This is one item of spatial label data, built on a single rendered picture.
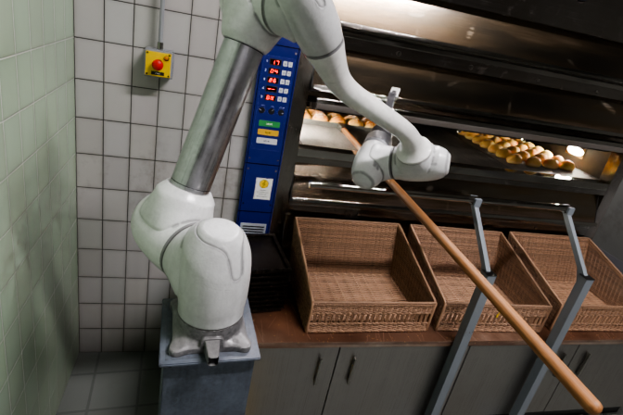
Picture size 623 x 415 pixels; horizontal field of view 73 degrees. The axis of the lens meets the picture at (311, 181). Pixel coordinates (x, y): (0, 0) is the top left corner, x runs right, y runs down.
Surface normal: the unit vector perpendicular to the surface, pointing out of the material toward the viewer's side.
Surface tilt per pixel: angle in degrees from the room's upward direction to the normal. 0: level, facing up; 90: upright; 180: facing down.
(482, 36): 70
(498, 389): 90
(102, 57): 90
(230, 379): 90
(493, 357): 90
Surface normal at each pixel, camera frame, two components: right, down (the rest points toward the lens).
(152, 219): -0.50, -0.18
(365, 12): 0.26, 0.07
